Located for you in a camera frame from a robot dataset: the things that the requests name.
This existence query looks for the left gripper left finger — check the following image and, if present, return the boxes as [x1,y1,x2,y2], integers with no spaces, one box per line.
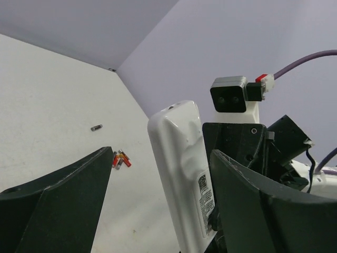
[1,147,113,252]

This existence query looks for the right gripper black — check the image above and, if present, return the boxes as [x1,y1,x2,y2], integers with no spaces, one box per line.
[202,115,310,184]

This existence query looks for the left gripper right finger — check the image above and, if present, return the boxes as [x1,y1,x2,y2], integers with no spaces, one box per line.
[210,150,336,252]

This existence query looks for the white remote being loaded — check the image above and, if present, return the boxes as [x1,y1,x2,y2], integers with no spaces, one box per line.
[147,100,216,252]

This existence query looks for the dark single battery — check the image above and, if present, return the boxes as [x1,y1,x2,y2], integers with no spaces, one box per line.
[91,124,103,132]

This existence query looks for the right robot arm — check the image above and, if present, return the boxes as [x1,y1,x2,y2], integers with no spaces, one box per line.
[202,115,336,198]

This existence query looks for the red battery left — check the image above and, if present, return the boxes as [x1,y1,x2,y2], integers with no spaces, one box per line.
[112,151,119,168]

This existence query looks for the red battery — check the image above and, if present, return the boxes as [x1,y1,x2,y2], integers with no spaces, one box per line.
[118,149,132,168]
[112,151,119,168]

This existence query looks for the orange black battery middle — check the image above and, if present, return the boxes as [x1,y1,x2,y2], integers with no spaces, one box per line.
[115,154,124,170]

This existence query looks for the red battery right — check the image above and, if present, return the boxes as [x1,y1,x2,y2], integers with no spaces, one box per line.
[118,149,132,168]

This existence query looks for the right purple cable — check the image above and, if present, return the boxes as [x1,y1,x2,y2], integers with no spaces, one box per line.
[255,49,337,92]

